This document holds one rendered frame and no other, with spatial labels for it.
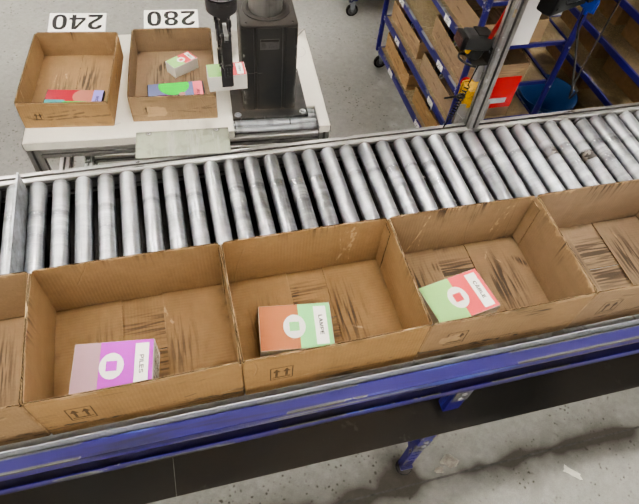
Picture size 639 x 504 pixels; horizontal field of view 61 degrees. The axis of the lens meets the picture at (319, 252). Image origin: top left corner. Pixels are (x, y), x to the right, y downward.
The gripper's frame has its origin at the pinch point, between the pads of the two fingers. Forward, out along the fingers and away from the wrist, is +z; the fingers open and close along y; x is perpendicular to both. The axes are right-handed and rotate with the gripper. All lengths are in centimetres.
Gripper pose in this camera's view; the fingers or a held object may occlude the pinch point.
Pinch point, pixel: (225, 68)
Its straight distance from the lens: 153.3
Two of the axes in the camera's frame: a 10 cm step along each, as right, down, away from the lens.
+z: -0.8, 5.8, 8.1
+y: 2.4, 8.0, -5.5
